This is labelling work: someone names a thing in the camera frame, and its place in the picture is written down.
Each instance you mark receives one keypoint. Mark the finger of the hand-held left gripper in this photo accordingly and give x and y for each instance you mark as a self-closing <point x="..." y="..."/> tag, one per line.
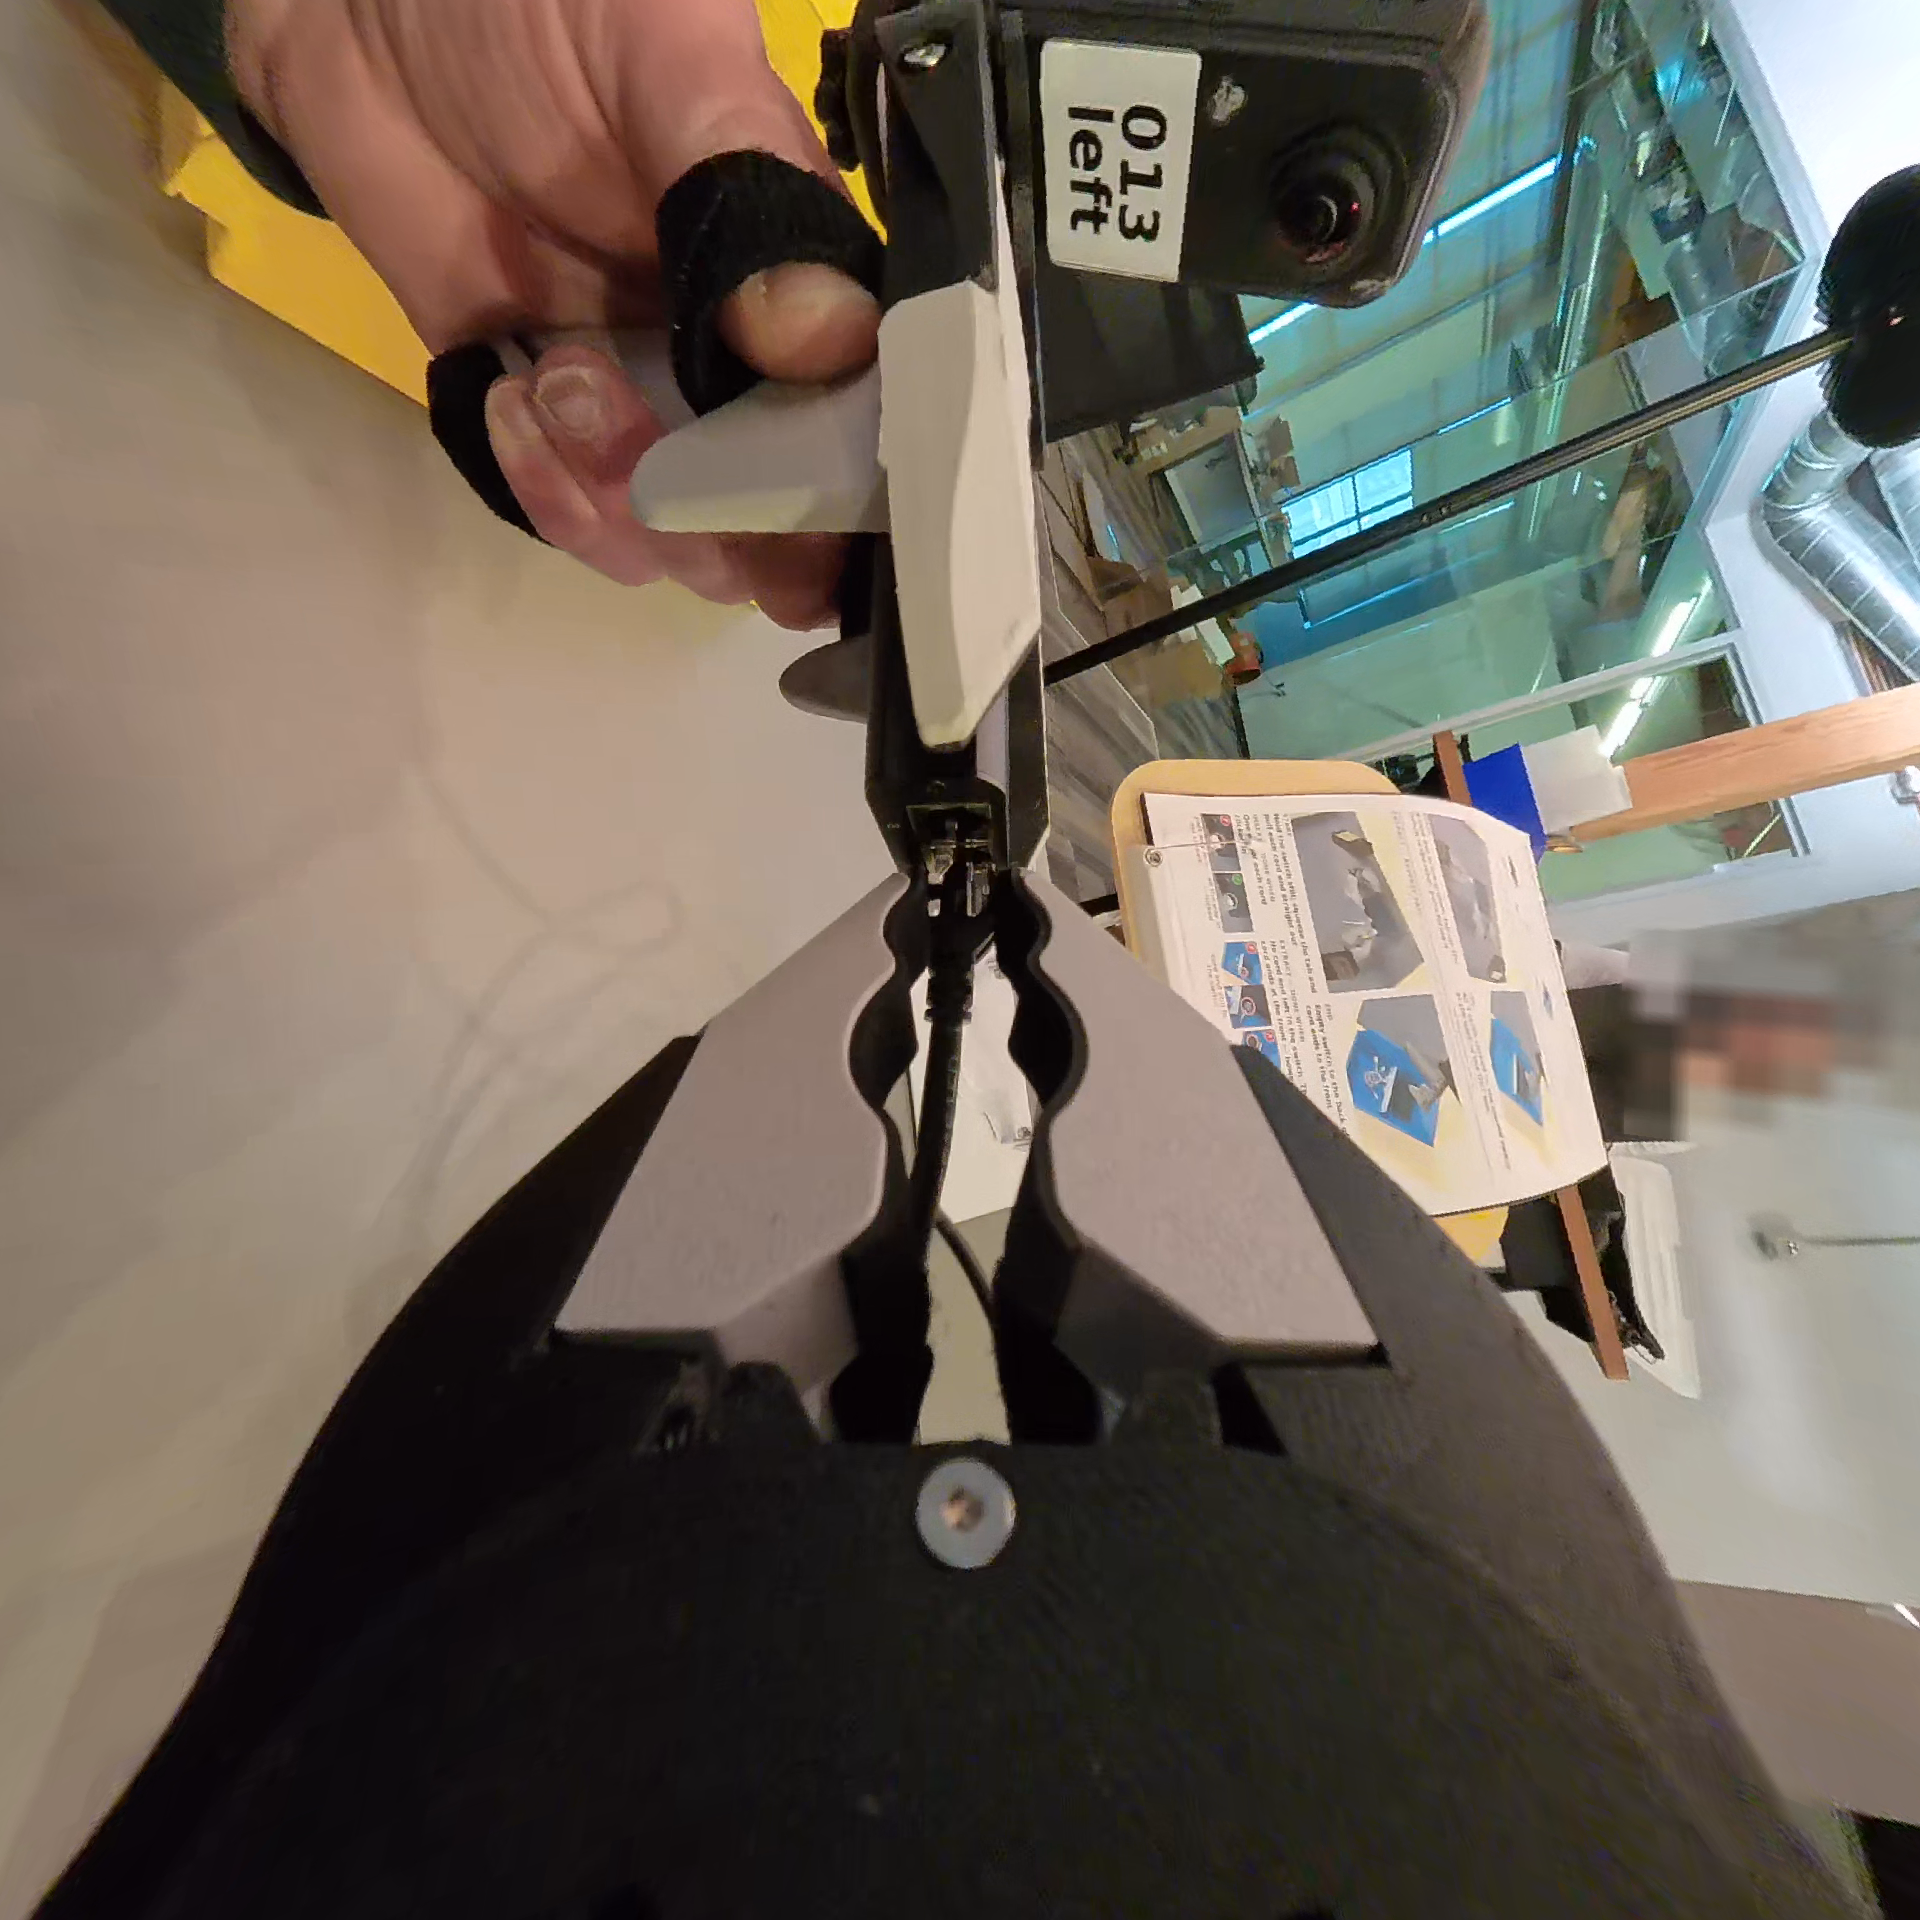
<point x="960" y="524"/>

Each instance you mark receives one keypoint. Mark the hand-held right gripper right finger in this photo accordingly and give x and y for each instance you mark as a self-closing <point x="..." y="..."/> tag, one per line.
<point x="1201" y="1200"/>

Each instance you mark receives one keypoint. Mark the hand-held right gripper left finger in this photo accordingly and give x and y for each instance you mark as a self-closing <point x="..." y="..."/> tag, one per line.
<point x="735" y="1185"/>

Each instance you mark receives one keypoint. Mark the yellow bin with black divider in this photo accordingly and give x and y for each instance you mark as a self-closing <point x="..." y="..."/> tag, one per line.
<point x="300" y="284"/>

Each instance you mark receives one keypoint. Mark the person's left hand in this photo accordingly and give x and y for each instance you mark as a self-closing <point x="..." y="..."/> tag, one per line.
<point x="494" y="149"/>

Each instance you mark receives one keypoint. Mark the instruction sheet on board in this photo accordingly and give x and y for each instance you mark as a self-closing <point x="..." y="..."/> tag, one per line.
<point x="1349" y="930"/>

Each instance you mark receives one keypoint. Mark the blue box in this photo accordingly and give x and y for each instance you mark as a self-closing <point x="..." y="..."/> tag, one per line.
<point x="1500" y="795"/>

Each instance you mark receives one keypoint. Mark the white box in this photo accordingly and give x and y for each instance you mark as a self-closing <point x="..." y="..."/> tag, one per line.
<point x="1576" y="780"/>

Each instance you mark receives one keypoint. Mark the white partition cabinet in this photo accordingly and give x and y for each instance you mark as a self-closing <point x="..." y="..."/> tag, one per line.
<point x="1799" y="1425"/>

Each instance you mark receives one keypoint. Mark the wooden beam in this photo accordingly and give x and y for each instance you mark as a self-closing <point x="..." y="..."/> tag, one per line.
<point x="1770" y="750"/>

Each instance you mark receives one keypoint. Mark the silver ventilation ducts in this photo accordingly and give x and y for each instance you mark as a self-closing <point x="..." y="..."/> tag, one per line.
<point x="1846" y="555"/>

